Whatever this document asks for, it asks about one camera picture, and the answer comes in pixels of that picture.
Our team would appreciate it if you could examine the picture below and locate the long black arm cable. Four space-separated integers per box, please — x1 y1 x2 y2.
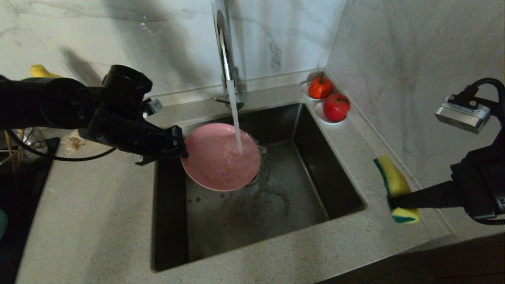
8 129 119 162

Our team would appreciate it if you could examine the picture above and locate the black cooktop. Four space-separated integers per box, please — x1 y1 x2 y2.
0 137 62 284

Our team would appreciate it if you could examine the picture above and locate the stainless steel sink basin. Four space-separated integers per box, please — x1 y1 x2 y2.
152 103 367 273

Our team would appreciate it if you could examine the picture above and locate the pink plate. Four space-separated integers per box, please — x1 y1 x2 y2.
181 122 262 192

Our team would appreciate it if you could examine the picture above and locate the crumpled white tissue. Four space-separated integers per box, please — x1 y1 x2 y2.
65 130 86 155

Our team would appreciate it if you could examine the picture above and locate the brown wooden chopstick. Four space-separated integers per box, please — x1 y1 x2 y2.
17 129 26 166

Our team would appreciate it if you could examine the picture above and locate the yellow-capped orange dish soap bottle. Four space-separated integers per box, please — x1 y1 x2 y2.
30 64 62 78

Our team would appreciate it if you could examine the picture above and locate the chrome kitchen faucet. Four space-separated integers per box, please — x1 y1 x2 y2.
209 0 244 112

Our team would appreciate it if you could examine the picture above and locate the red apple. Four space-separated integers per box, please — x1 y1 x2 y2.
323 93 351 122

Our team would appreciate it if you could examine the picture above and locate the clear glass pot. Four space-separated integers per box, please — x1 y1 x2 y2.
0 128 49 164

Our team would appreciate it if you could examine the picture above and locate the yellow sponge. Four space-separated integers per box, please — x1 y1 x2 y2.
374 155 421 224

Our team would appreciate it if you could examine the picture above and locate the short black camera cable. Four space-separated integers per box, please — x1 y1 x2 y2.
454 78 505 127

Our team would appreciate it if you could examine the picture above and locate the orange-red tomato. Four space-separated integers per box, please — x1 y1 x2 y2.
309 75 333 99

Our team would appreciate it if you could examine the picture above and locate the small white dish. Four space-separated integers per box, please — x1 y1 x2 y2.
301 81 334 103
314 102 347 126

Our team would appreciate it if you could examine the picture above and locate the running water stream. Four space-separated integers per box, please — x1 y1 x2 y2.
226 79 244 154

